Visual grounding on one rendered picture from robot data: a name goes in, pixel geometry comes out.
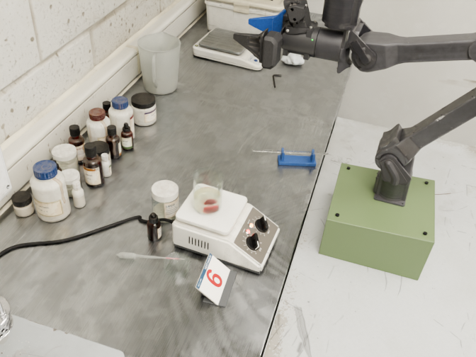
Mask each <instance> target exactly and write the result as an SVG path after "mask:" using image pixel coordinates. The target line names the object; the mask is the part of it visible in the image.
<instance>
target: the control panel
mask: <svg viewBox="0 0 476 357"><path fill-rule="evenodd" d="M262 216H264V215H262V214H261V213H260V212H259V211H258V210H257V209H255V208H254V207H253V208H252V209H251V211H250V213H249V215H248V217H247V218H246V220H245V222H244V224H243V225H242V228H241V229H240V231H239V234H238V235H237V237H236V239H235V241H234V243H235V244H236V245H237V246H238V247H239V248H240V249H242V250H243V251H245V252H246V253H247V254H248V255H250V256H251V257H252V258H253V259H255V260H256V261H258V262H259V263H260V264H262V262H263V260H264V258H265V256H266V253H267V251H268V249H269V247H270V245H271V242H272V241H273V238H274V236H275V234H276V232H277V230H278V226H276V225H275V224H274V223H272V222H271V221H270V220H269V219H268V218H266V219H267V223H268V231H267V232H260V231H258V230H257V228H256V226H255V222H256V220H257V219H260V218H261V217H262ZM250 224H253V227H251V226H250ZM247 230H249V231H250V233H247ZM254 233H257V234H258V238H259V244H260V247H259V249H257V250H256V251H253V250H251V249H250V248H249V247H248V246H247V243H246V239H247V237H249V236H251V235H253V234H254Z"/></svg>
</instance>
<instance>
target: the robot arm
mask: <svg viewBox="0 0 476 357"><path fill-rule="evenodd" d="M362 3H363V0H324V7H323V12H322V22H324V26H326V27H327V28H323V27H319V26H318V22H317V21H316V20H314V21H311V18H310V10H309V7H308V4H307V0H284V1H283V5H284V9H283V10H282V11H281V12H280V13H279V14H278V15H275V16H266V17H259V18H250V19H249V21H248V24H249V25H251V26H253V27H255V28H257V29H259V30H261V31H263V32H262V33H260V34H253V33H234V35H233V39H234V40H236V41H237V42H238V43H239V44H240V45H242V46H243V47H245V48H246V49H247V50H248V51H250V53H251V54H253V55H254V56H255V57H256V58H257V59H258V60H259V62H260V63H261V66H262V67H263V68H265V69H272V68H274V67H275V66H276V65H277V64H278V62H279V61H280V59H281V48H282V49H283V55H284V56H288V55H289V54H290V53H293V54H298V55H303V59H304V60H308V59H309V58H310V57H316V58H320V59H323V60H331V61H335V62H338V63H337V64H338V67H337V68H336V69H337V71H336V72H337V73H338V74H340V73H341V72H342V71H344V70H345V69H346V68H349V67H350V66H351V64H352V63H353V64H354V66H355V67H356V68H357V69H358V70H359V71H361V72H374V71H378V70H382V69H387V68H390V67H393V66H395V65H397V64H402V63H409V62H441V61H458V60H473V61H475V62H476V32H475V33H462V34H450V35H427V36H415V37H402V36H398V35H394V34H392V33H383V32H375V31H372V30H371V29H370V28H369V27H368V26H367V25H366V24H365V23H364V21H363V20H362V19H361V18H359V16H360V12H361V5H362ZM349 31H350V32H349ZM350 51H352V53H351V59H350V57H349V55H350ZM351 60H352V61H351ZM474 117H476V87H475V88H474V89H472V90H471V91H469V92H467V93H466V94H464V95H463V96H461V97H460V98H457V99H456V100H454V101H453V102H451V103H449V104H448V105H447V106H445V107H443V108H442V109H440V110H438V111H436V112H435V113H434V114H432V115H430V116H429V117H427V118H425V119H424V120H422V121H421V122H419V123H417V124H416V125H414V126H412V127H407V128H402V127H401V125H400V124H399V123H398V124H397V125H396V126H394V127H393V129H391V130H388V131H386V132H384V133H383V135H382V138H381V139H380V141H379V145H378V149H377V152H376V155H375V164H376V165H377V167H378V168H379V169H380V170H381V171H378V173H377V177H375V178H376V180H375V186H374V189H373V192H374V193H375V195H374V198H373V199H374V200H378V201H381V202H384V203H389V204H393V205H398V206H401V207H404V206H405V203H406V199H407V194H408V190H409V185H410V182H411V180H412V175H413V171H412V170H413V166H414V158H415V155H416V154H417V153H418V152H419V150H420V149H421V148H423V147H425V146H427V145H428V144H430V143H432V142H433V141H435V140H437V139H438V138H440V137H442V136H444V135H445V134H447V133H449V132H450V131H452V130H454V129H456V128H457V127H459V126H461V125H462V124H464V123H466V122H467V121H469V120H471V119H473V118H474Z"/></svg>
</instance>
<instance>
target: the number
mask: <svg viewBox="0 0 476 357"><path fill-rule="evenodd" d="M227 270H228V269H227V268H225V267H224V266H223V265H222V264H221V263H220V262H219V261H218V260H217V259H215V258H214V257H213V256H212V258H211V260H210V263H209V266H208V269H207V271H206V273H205V276H204V278H203V282H202V283H201V286H200V289H201V290H202V291H203V292H205V293H206V294H207V295H209V296H210V297H211V298H212V299H213V300H214V301H215V302H217V299H218V296H219V294H220V290H221V287H222V284H223V282H224V279H225V276H226V274H227Z"/></svg>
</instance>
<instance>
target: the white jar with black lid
mask: <svg viewBox="0 0 476 357"><path fill-rule="evenodd" d="M131 107H132V109H133V117H134V124H136V125H139V126H149V125H152V124H154V123H155V122H156V120H157V114H156V101H155V96H154V95H153V94H151V93H145V92H142V93H136V94H134V95H133V96H132V97H131Z"/></svg>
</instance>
